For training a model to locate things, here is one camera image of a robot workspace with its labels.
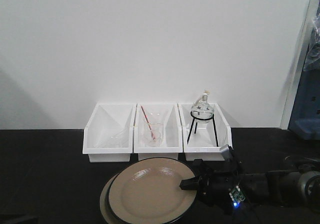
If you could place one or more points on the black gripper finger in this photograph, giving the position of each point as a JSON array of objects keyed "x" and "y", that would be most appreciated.
[
  {"x": 200, "y": 167},
  {"x": 192, "y": 184}
]

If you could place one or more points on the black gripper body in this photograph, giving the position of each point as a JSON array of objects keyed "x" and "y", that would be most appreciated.
[{"x": 218, "y": 184}]

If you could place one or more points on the beige plate black rim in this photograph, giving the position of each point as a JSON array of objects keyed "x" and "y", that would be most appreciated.
[
  {"x": 148, "y": 192},
  {"x": 106, "y": 213}
]

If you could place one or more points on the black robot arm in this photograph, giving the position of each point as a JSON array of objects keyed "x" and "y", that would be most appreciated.
[{"x": 298, "y": 185}]

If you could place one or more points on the green circuit board blue led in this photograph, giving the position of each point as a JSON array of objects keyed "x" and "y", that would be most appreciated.
[{"x": 237, "y": 196}]

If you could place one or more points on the white storage bin right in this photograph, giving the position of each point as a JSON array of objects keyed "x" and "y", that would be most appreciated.
[{"x": 223, "y": 131}]

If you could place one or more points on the white storage bin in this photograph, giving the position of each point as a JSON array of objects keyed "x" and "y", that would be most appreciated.
[
  {"x": 172, "y": 144},
  {"x": 223, "y": 131},
  {"x": 108, "y": 135}
]

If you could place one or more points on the white storage bin middle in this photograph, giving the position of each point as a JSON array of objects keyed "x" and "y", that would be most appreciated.
[{"x": 172, "y": 144}]

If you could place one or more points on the glass alcohol lamp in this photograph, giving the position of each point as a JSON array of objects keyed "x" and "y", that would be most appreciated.
[{"x": 201, "y": 110}]

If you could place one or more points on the glass beaker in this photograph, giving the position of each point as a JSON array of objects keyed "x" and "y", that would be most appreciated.
[{"x": 153, "y": 118}]

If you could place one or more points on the red glass stirring rod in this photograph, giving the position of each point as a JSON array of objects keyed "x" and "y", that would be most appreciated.
[{"x": 152, "y": 129}]

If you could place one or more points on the white storage bin left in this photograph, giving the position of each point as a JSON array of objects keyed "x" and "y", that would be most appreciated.
[{"x": 108, "y": 135}]

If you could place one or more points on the blue grey drying pegboard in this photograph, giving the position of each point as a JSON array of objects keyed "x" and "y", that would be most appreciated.
[{"x": 305, "y": 115}]

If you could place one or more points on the plastic bag of pegs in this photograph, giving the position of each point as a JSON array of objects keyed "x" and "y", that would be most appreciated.
[{"x": 312, "y": 59}]

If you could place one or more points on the black wire tripod stand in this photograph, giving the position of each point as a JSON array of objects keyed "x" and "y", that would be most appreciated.
[{"x": 202, "y": 135}]

